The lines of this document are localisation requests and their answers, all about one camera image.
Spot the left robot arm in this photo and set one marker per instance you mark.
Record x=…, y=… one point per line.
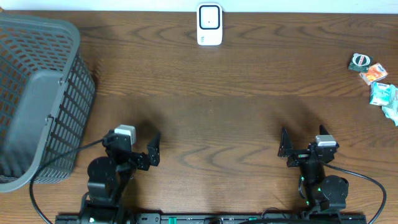
x=109, y=176

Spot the green tissue pack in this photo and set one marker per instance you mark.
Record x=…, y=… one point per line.
x=379, y=94

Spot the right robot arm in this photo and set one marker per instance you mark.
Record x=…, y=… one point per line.
x=325, y=194

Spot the orange tissue pack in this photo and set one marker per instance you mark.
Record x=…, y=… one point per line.
x=376, y=72

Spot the white barcode scanner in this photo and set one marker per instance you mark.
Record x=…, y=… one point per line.
x=209, y=24

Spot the grey plastic shopping basket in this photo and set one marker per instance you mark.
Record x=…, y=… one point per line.
x=47, y=94

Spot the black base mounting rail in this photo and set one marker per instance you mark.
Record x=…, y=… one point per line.
x=156, y=218

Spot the green wet wipes pack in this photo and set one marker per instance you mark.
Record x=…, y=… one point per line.
x=390, y=110

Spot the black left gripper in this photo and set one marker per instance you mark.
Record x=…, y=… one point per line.
x=153, y=155

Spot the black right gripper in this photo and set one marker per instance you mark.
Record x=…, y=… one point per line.
x=286, y=149

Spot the dark green small box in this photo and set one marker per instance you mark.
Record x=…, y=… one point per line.
x=360, y=62

